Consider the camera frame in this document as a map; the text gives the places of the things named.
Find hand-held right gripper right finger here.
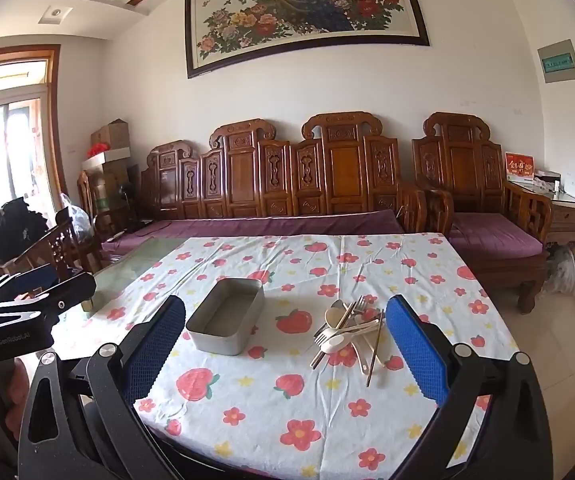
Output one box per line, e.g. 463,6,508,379
385,294,553,480

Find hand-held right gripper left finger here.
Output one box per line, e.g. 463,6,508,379
18,294,188,480

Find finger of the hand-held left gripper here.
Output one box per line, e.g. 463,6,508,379
0,263,61,306
0,271,98,318

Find brown wooden chopstick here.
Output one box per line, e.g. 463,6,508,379
310,301,358,370
365,310,385,388

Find rectangular metal tin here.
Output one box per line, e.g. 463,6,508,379
186,277,264,357

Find large metal fork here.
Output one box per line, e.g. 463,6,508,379
352,295,373,341

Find beige plastic spoon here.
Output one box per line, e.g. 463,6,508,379
327,320,382,351
324,306,377,377

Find beige plastic fork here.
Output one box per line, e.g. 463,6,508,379
313,327,368,351

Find wooden dining chair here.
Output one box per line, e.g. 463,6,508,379
0,207,103,281
76,170,118,241

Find dark clothing pile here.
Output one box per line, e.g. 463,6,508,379
0,197,48,261

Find clear plastic bag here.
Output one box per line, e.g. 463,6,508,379
60,192,92,243

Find stack of cardboard boxes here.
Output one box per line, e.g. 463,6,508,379
82,160,143,231

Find floral strawberry tablecloth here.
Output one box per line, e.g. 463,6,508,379
50,232,515,480

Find white flat box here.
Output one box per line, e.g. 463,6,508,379
82,147,133,171

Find purple armchair cushion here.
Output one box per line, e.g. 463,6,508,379
448,212,544,260

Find brown cardboard box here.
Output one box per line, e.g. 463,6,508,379
91,119,131,151

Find purple sofa cushion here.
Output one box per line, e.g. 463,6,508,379
102,210,405,256

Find grey fluffy bag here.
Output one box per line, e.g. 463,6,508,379
540,245,575,296

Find carved wooden armchair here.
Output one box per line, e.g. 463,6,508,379
411,111,553,313

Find wooden side table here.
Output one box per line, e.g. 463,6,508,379
510,180,575,266

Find red desk calendar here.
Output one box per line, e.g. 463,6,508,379
505,152,535,183

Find carved wooden sofa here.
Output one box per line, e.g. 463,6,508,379
140,112,428,241

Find tissue box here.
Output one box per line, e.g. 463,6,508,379
535,171,563,191

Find recessed ceiling light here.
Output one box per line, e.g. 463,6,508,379
38,6,73,25

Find framed peacock flower painting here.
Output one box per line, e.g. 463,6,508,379
184,0,431,80

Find wooden door frame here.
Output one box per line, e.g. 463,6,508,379
0,44,68,211

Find green wall panel box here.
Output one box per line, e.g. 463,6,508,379
537,38,575,84

